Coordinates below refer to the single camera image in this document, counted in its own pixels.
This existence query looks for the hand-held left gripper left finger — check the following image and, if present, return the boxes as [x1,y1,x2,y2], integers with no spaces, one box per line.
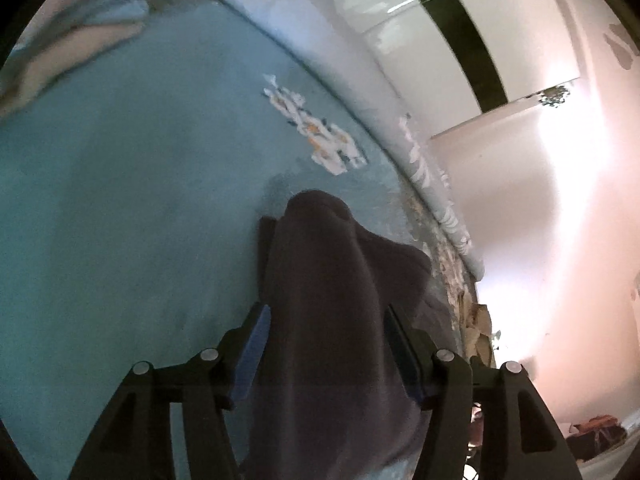
[67,302,273,480]

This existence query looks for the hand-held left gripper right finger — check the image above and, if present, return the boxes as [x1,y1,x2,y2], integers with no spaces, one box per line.
[384,304,583,480]

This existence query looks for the navy and white garment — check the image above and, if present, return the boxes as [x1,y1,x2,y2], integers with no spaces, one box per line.
[240,190,453,480]

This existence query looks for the teal floral bed sheet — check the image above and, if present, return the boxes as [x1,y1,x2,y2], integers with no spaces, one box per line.
[0,0,496,480]

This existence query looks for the dark bag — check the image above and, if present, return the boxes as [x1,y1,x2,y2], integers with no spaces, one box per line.
[567,415,628,461]

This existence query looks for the white glossy wardrobe black stripe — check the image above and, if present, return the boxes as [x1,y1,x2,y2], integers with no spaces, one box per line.
[325,0,586,138]

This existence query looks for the light blue daisy quilt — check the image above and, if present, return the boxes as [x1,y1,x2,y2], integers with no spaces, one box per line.
[172,0,486,281]

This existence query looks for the pink cloth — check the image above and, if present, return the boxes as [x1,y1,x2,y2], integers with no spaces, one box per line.
[0,0,176,116]

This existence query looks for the light blue cloth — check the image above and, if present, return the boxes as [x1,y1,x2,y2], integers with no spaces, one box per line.
[15,0,151,51]

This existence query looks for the dark green wall ornament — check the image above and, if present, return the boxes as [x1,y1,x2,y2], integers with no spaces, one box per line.
[537,85,571,108]

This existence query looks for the brown wall decal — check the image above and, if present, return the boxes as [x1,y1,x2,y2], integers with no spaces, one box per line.
[602,22,640,68]

